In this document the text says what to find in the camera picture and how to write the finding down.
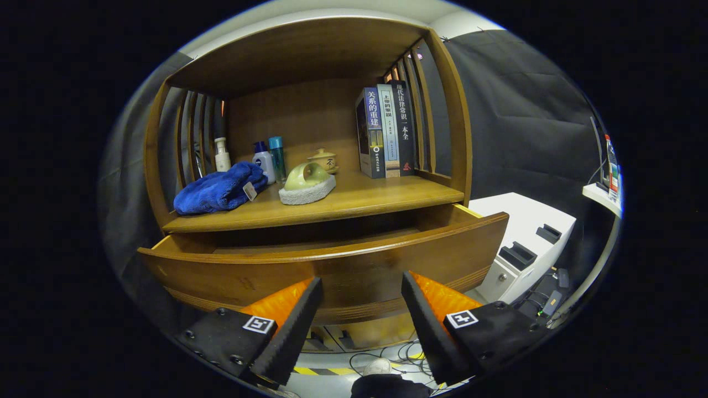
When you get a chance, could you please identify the black floor cables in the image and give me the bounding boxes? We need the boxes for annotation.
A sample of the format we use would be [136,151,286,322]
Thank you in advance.
[348,340,426,376]

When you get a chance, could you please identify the wooden cabinet frame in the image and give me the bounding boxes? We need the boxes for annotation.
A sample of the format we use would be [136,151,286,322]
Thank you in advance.
[143,17,474,354]

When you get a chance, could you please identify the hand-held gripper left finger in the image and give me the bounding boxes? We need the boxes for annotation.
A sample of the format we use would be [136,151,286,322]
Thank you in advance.
[176,276,324,387]

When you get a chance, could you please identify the light grey spine book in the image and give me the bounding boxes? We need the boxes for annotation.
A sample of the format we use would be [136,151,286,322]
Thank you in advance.
[377,83,400,178]

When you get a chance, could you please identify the white pump bottle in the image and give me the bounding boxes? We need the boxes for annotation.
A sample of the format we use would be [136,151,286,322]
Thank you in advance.
[214,137,232,172]

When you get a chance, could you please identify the black spine book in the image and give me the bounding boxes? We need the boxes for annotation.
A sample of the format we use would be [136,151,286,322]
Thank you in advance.
[389,80,415,177]

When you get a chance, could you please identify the white desk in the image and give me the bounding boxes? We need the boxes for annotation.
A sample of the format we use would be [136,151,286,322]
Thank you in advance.
[582,182,623,217]

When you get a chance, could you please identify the clear blue bottle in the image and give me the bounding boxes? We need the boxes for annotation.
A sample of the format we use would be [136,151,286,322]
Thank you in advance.
[268,137,288,183]

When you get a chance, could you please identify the yellow black floor tape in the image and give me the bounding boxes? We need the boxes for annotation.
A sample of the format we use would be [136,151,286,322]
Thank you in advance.
[293,365,357,376]

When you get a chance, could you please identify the beige lidded teacup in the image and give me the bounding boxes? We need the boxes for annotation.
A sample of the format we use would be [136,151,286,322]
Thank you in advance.
[308,148,339,175]

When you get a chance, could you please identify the green handled scrub brush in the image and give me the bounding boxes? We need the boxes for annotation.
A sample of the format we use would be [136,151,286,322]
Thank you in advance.
[278,162,337,206]

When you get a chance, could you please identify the wooden drawer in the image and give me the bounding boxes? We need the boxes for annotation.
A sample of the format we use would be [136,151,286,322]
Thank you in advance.
[137,203,510,327]

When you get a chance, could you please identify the white bottle blue cap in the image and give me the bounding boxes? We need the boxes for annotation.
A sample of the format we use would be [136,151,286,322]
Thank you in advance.
[252,142,276,185]

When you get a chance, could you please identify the blue towel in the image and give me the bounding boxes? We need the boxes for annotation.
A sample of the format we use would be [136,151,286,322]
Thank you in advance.
[173,161,269,216]

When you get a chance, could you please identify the dark rounded object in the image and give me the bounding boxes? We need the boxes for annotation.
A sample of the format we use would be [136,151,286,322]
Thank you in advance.
[351,374,432,398]

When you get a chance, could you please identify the wooden countertop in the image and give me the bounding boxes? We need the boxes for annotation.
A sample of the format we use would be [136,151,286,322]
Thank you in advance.
[162,169,465,233]

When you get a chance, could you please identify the red label water bottle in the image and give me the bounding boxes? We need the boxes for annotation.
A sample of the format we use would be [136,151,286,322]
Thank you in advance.
[604,134,619,202]

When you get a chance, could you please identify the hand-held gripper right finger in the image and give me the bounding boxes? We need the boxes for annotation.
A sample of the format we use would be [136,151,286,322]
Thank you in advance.
[401,271,554,386]

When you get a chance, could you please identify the blue spine book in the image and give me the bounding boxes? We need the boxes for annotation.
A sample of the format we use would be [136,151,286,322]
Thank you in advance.
[355,87,386,179]

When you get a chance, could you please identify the white low cabinet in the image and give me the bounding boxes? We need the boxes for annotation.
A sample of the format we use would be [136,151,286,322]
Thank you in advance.
[467,192,577,305]

